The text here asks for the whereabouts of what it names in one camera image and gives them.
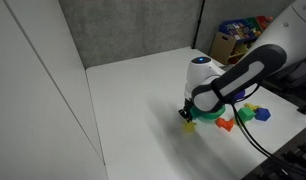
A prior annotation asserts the green cube block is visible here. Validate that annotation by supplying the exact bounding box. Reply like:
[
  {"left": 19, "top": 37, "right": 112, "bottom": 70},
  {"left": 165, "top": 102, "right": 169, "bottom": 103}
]
[{"left": 238, "top": 107, "right": 255, "bottom": 122}]

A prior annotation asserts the colourful toy storage box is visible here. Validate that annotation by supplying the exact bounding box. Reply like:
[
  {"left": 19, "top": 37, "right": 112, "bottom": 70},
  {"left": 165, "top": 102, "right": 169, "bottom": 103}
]
[{"left": 210, "top": 16, "right": 273, "bottom": 65}]

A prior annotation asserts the purple gear-shaped block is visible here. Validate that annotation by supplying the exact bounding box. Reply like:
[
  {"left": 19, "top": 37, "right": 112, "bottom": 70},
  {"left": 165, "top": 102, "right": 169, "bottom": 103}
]
[{"left": 233, "top": 90, "right": 246, "bottom": 101}]

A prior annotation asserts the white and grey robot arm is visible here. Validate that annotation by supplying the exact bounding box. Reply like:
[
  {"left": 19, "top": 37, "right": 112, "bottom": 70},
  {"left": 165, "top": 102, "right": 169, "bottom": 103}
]
[{"left": 179, "top": 0, "right": 306, "bottom": 122}]

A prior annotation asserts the green plastic bowl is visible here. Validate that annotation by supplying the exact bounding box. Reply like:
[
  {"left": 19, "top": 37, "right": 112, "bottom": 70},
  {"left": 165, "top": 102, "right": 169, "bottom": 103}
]
[{"left": 190, "top": 106, "right": 226, "bottom": 121}]

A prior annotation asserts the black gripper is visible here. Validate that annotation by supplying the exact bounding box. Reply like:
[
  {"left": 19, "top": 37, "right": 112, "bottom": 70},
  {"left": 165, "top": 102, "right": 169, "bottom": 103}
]
[{"left": 178, "top": 99, "right": 193, "bottom": 121}]

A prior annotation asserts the yellow cross-shaped block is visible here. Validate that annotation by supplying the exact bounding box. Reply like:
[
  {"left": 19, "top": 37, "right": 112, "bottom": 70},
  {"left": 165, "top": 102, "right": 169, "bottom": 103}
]
[{"left": 244, "top": 103, "right": 261, "bottom": 111}]

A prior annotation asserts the black equipment at table edge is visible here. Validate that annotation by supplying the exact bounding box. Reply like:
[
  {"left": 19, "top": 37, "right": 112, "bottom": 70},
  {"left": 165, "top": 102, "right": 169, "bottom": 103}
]
[{"left": 242, "top": 128, "right": 306, "bottom": 180}]

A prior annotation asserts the orange-red shaped block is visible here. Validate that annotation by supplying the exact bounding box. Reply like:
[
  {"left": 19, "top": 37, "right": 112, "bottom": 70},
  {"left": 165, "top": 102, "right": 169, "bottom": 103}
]
[{"left": 215, "top": 118, "right": 235, "bottom": 132}]

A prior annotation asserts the yellow star-shaped block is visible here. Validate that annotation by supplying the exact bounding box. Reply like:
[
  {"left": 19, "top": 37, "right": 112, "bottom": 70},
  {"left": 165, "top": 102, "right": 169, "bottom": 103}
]
[{"left": 183, "top": 121, "right": 196, "bottom": 133}]

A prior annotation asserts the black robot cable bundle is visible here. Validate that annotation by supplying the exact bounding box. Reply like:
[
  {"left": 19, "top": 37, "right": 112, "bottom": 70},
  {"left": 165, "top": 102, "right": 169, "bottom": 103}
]
[{"left": 230, "top": 83, "right": 306, "bottom": 174}]

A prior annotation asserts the blue cube block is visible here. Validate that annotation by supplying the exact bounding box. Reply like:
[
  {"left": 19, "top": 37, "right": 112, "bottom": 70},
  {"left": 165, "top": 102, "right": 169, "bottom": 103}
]
[{"left": 255, "top": 108, "right": 271, "bottom": 121}]

